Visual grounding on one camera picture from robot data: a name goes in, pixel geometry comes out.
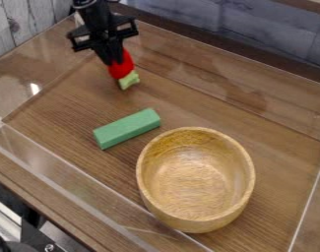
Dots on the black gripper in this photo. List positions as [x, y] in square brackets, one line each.
[105, 41]

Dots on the red plush strawberry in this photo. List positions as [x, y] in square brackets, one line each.
[123, 72]

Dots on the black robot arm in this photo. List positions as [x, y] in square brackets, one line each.
[95, 13]

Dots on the wooden bowl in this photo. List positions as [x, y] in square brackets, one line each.
[196, 178]

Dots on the black mount bracket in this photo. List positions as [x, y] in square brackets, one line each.
[34, 238]

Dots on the green foam block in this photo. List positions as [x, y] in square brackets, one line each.
[126, 128]

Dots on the clear acrylic enclosure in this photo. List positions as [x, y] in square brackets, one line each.
[58, 95]

